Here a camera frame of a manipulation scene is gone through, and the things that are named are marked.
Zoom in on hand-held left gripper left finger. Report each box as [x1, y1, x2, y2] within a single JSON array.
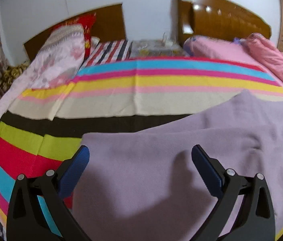
[[6, 145, 92, 241]]

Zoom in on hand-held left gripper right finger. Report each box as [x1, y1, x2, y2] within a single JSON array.
[[191, 144, 275, 241]]

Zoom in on lilac towel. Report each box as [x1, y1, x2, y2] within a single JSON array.
[[72, 89, 283, 241]]

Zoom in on rainbow striped blanket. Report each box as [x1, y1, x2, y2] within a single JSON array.
[[0, 56, 283, 239]]

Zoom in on brown yellow patterned cloth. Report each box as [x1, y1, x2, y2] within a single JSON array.
[[1, 62, 31, 94]]

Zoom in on white floral pillow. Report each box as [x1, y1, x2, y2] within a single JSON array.
[[30, 24, 86, 90]]

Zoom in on pink bed sheet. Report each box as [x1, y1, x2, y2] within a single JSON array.
[[183, 36, 283, 101]]

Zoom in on red white striped cloth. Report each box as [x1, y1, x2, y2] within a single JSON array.
[[81, 39, 132, 67]]

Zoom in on floral covered nightstand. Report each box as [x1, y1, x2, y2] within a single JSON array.
[[128, 39, 190, 59]]

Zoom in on pink quilt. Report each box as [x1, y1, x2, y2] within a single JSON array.
[[245, 32, 283, 96]]

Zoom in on red pillow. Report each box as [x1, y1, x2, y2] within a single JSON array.
[[53, 14, 97, 59]]

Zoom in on flat brown headboard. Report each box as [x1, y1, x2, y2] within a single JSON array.
[[24, 4, 127, 62]]

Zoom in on glossy wooden headboard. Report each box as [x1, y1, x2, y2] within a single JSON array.
[[177, 0, 272, 48]]

